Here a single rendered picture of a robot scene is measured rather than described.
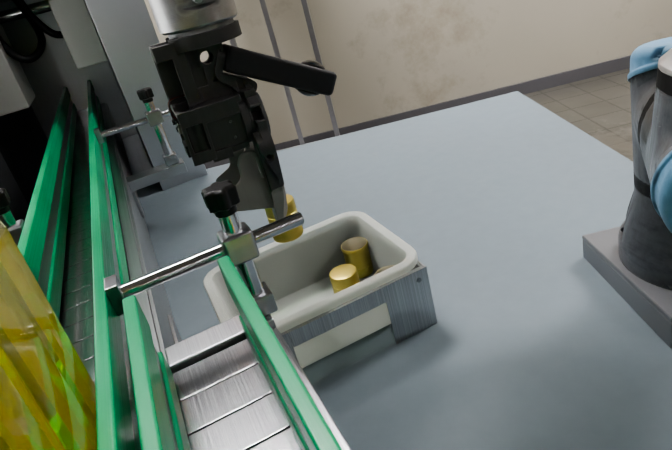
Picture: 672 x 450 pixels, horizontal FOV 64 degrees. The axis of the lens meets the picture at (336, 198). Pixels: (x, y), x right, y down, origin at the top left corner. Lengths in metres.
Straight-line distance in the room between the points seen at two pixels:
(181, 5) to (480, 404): 0.45
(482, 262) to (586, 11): 3.29
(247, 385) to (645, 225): 0.41
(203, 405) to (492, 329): 0.33
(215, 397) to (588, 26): 3.70
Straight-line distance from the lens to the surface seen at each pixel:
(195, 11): 0.51
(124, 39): 1.26
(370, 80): 3.59
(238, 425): 0.41
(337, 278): 0.64
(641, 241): 0.63
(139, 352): 0.37
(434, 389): 0.58
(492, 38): 3.73
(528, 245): 0.76
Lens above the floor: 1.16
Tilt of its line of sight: 24 degrees down
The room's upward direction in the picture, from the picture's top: 15 degrees counter-clockwise
